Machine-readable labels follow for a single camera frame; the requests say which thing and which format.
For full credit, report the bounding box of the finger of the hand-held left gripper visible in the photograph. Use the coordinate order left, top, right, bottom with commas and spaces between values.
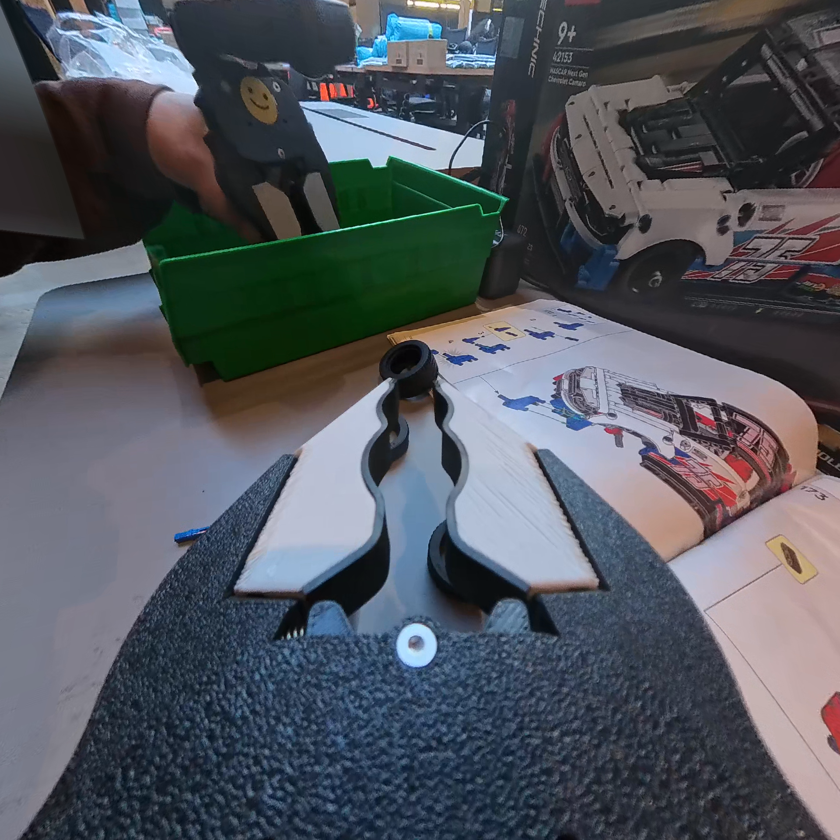
302, 172, 342, 235
251, 181, 304, 242

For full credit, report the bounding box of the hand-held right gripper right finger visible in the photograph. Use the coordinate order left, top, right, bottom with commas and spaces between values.
433, 381, 601, 611

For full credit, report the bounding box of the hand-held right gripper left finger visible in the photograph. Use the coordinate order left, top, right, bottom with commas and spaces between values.
234, 379, 403, 614

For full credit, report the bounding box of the green box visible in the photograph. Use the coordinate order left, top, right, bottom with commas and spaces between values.
143, 156, 509, 383

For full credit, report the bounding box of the person's left forearm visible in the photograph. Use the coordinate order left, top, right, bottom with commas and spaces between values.
33, 79, 178, 244

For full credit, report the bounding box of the grey desk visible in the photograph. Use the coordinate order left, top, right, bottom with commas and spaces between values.
0, 272, 546, 840

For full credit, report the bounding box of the person's left hand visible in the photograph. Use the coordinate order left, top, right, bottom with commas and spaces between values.
144, 91, 265, 240

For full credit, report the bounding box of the long wooden workbench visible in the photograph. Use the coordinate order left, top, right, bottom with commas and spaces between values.
335, 62, 496, 78

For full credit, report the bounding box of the cardboard box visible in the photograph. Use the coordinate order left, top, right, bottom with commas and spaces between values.
387, 39, 448, 67

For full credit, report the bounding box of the clear plastic bag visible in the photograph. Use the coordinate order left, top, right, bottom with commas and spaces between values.
49, 10, 198, 93

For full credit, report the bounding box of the blue wrapped bundle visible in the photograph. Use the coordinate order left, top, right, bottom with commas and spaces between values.
357, 13, 447, 60

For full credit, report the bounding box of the black power adapter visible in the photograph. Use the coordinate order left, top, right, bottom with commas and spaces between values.
479, 230, 526, 299

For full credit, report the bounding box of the open instruction booklet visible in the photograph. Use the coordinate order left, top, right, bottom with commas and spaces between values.
387, 298, 840, 840

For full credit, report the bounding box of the black toy car box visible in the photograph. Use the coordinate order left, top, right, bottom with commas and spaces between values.
482, 0, 840, 408

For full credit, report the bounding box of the thin black cable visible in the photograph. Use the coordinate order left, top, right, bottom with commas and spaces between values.
449, 121, 493, 178

